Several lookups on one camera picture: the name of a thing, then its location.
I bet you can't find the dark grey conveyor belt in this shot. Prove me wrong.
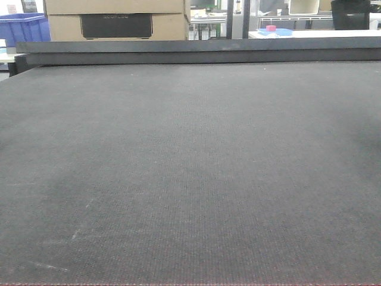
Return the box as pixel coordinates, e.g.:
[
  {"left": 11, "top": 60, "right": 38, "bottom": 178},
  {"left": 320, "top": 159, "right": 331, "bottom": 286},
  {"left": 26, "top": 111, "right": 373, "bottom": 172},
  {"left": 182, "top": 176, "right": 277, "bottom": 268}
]
[{"left": 1, "top": 61, "right": 380, "bottom": 285}]

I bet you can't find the pink block on far table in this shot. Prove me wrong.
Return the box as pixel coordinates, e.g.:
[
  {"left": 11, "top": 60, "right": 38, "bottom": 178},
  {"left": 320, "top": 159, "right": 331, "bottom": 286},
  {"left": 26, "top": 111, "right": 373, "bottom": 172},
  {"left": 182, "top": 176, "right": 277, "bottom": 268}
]
[{"left": 266, "top": 25, "right": 276, "bottom": 32}]

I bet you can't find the blue plastic bin far left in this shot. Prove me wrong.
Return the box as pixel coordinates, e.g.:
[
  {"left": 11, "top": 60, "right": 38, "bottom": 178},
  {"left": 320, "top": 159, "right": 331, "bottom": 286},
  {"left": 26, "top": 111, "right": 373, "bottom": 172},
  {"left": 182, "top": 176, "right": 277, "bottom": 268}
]
[{"left": 0, "top": 13, "right": 51, "bottom": 47}]

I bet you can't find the blue tray on far table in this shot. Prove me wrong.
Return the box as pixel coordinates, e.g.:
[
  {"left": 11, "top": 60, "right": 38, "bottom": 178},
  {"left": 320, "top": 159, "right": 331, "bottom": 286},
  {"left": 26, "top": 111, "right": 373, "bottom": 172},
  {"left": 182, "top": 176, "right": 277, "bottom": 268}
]
[{"left": 257, "top": 28, "right": 293, "bottom": 36}]

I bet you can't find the cardboard box with black print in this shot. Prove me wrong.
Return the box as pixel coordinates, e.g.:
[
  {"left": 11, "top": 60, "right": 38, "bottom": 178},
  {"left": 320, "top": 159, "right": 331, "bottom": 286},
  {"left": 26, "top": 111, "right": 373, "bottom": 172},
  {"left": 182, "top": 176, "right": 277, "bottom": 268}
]
[{"left": 44, "top": 0, "right": 191, "bottom": 42}]

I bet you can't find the white far table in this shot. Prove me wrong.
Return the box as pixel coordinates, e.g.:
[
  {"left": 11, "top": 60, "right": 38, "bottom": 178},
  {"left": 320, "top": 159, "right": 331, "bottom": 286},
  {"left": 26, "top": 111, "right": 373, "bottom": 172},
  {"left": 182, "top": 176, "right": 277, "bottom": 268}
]
[{"left": 249, "top": 30, "right": 380, "bottom": 39}]

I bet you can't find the black vertical post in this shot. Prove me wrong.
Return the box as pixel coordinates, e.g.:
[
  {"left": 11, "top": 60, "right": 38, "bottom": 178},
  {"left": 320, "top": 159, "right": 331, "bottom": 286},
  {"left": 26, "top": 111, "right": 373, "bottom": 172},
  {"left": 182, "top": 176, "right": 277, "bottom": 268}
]
[{"left": 226, "top": 0, "right": 234, "bottom": 39}]

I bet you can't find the dark conveyor end rail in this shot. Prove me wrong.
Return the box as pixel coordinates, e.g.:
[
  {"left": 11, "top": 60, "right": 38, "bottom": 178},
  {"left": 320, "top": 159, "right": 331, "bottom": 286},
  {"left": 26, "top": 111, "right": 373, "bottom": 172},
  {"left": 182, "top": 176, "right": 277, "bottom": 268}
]
[{"left": 16, "top": 36, "right": 380, "bottom": 66}]

